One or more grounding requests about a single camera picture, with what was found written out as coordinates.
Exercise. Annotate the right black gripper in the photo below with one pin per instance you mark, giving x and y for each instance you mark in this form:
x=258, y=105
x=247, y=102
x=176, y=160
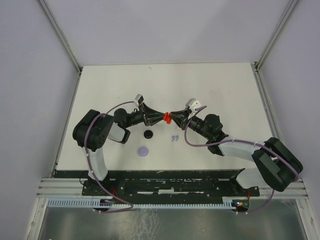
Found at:
x=184, y=114

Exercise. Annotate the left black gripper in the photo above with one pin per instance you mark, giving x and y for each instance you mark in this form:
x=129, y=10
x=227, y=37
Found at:
x=150, y=114

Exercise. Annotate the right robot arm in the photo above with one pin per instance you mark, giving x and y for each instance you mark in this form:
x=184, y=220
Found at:
x=275, y=165

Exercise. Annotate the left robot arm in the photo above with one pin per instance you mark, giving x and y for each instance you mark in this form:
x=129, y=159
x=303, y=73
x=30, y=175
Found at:
x=95, y=128

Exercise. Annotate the purple earbud charging case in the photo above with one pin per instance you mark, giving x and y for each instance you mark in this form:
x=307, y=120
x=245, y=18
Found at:
x=143, y=151

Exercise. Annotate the right circuit board with leds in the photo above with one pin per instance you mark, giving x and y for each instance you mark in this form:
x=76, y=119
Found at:
x=242, y=205

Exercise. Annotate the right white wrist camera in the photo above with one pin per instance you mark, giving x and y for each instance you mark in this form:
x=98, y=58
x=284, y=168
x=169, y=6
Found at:
x=192, y=107

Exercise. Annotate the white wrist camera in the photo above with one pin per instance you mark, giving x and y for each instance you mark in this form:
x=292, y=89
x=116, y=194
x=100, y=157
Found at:
x=192, y=107
x=138, y=100

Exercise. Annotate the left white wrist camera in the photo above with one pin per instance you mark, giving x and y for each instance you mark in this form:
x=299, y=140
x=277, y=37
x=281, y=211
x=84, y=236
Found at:
x=138, y=100

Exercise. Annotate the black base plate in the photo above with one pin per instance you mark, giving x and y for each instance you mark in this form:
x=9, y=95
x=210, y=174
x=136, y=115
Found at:
x=126, y=183

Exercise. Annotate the aluminium frame rail front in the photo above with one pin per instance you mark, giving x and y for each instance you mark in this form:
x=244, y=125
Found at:
x=70, y=187

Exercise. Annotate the left aluminium frame post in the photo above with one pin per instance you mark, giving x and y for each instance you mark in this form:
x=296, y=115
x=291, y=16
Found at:
x=43, y=4

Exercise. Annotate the aluminium frame post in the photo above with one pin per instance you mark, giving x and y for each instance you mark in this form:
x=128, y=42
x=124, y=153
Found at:
x=43, y=4
x=277, y=32

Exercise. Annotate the right aluminium frame post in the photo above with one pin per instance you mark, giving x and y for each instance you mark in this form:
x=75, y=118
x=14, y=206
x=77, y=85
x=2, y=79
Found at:
x=277, y=32

